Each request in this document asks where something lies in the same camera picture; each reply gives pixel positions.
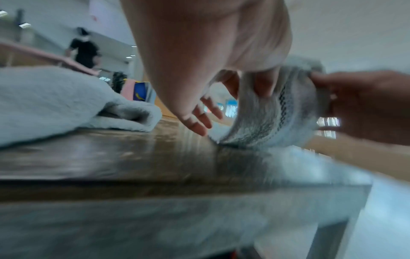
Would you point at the person's left hand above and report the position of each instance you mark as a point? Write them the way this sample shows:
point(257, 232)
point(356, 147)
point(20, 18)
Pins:
point(205, 38)

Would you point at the person's right hand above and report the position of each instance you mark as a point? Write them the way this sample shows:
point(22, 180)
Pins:
point(374, 106)

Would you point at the grey patterned towel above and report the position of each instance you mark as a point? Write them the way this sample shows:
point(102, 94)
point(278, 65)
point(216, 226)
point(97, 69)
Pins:
point(266, 121)

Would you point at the blue and yellow bag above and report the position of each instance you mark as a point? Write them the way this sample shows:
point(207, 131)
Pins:
point(141, 91)

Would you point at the pink bag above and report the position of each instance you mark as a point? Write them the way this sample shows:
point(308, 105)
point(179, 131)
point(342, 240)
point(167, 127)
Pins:
point(128, 89)

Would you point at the light blue folded towel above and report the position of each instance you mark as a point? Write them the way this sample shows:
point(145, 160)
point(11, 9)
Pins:
point(57, 101)

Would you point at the pink-topped wooden table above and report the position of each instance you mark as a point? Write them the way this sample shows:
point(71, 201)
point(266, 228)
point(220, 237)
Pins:
point(38, 54)

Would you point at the ceiling light panel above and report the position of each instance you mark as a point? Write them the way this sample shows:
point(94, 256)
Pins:
point(25, 24)

